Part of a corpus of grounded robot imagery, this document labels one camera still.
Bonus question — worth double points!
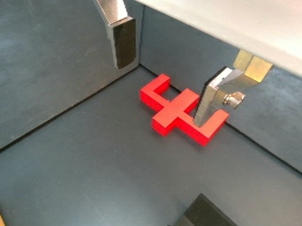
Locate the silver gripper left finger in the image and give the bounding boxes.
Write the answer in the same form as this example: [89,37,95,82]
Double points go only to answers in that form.
[93,0,136,69]

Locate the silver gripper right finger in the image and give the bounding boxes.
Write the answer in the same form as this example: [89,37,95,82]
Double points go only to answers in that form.
[194,49,272,127]

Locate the red cross-shaped block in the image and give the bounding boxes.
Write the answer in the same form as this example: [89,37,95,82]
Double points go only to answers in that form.
[139,74,228,147]

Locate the black rectangular stand block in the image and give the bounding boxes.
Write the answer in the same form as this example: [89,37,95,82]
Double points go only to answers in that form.
[174,193,238,226]

